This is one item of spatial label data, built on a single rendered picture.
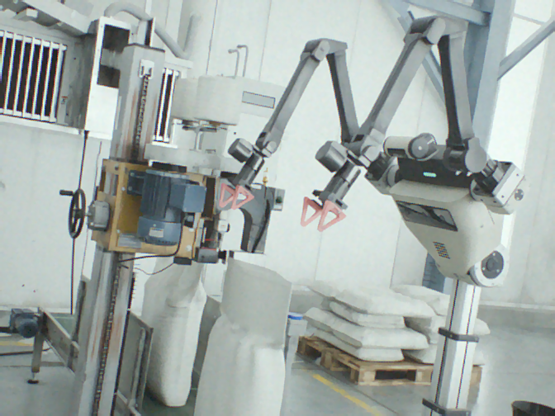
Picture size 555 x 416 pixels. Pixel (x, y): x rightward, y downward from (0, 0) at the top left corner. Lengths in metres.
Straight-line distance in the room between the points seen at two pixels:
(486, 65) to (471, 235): 6.22
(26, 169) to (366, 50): 4.00
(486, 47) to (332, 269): 2.89
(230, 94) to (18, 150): 2.95
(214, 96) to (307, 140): 5.09
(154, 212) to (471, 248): 1.04
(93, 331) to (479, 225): 1.39
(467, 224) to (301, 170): 5.32
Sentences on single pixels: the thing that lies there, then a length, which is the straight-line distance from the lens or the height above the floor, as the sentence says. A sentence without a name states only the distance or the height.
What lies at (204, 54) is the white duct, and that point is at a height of 2.21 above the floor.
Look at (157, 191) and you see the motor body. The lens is 2.57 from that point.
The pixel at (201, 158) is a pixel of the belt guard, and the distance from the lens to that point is 2.62.
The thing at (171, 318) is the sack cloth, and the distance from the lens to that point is 3.15.
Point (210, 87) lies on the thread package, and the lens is 2.62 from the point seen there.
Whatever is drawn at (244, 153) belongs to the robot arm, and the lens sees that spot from 2.50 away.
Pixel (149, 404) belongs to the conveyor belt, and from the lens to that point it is 3.21.
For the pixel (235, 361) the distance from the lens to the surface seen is 2.55.
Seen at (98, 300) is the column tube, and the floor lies 0.83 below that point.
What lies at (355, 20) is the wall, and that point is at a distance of 8.01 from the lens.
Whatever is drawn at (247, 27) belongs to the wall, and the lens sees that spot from 7.39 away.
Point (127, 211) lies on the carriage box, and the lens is 2.73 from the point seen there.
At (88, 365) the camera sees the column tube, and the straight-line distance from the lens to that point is 2.87.
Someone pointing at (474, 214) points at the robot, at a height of 1.36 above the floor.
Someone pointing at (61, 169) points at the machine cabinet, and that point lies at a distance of 5.45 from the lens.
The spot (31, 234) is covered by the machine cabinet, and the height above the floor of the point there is 0.71.
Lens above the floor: 1.39
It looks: 3 degrees down
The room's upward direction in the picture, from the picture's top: 9 degrees clockwise
